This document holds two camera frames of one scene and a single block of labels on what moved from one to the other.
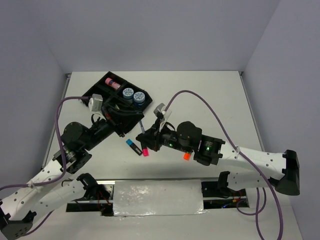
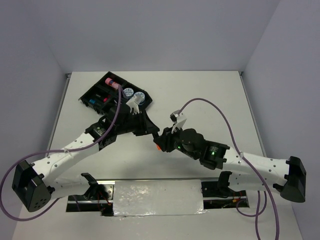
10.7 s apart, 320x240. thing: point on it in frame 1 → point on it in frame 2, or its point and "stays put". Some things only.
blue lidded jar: (128, 93) stays put
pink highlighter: (145, 152) → (105, 100)
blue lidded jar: (139, 97) stays put
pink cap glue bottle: (112, 83) stays put
